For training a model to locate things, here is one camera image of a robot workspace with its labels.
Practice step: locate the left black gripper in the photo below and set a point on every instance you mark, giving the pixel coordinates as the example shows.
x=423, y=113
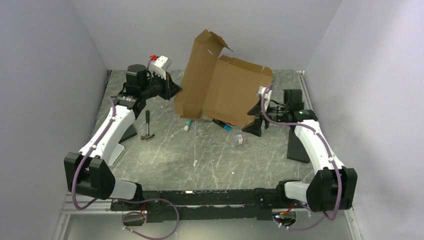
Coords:
x=170, y=89

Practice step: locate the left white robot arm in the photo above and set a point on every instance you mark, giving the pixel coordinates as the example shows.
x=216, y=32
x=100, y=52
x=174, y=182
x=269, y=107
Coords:
x=87, y=171

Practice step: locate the brown cardboard box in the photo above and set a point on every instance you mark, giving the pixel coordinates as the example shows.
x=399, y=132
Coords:
x=217, y=86

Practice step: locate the left black rectangular pad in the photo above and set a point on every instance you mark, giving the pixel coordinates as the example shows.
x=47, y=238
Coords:
x=128, y=134

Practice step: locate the black rectangular pad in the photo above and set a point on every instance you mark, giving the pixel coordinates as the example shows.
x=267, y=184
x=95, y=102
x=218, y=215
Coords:
x=128, y=134
x=295, y=149

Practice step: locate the black blue marker pen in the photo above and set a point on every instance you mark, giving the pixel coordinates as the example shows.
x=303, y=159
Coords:
x=222, y=124

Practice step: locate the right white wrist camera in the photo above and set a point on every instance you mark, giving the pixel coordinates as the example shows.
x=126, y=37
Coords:
x=263, y=91

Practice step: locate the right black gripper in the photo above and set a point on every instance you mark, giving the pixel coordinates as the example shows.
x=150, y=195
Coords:
x=254, y=128

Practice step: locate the green white glue stick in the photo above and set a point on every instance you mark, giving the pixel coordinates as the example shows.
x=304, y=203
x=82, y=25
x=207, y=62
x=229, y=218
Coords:
x=188, y=125

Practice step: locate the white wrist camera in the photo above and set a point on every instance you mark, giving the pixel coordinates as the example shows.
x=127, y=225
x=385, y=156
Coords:
x=160, y=66
x=263, y=91

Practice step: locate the black handled claw hammer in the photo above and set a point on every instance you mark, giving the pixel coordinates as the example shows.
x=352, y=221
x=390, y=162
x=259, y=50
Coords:
x=148, y=135

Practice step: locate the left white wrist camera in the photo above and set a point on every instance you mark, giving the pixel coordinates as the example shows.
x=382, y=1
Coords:
x=160, y=66

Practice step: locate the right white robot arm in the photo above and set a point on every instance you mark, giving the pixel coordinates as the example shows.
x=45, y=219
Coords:
x=333, y=185

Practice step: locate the right black rectangular pad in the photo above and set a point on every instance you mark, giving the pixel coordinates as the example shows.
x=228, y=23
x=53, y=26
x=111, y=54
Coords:
x=295, y=149

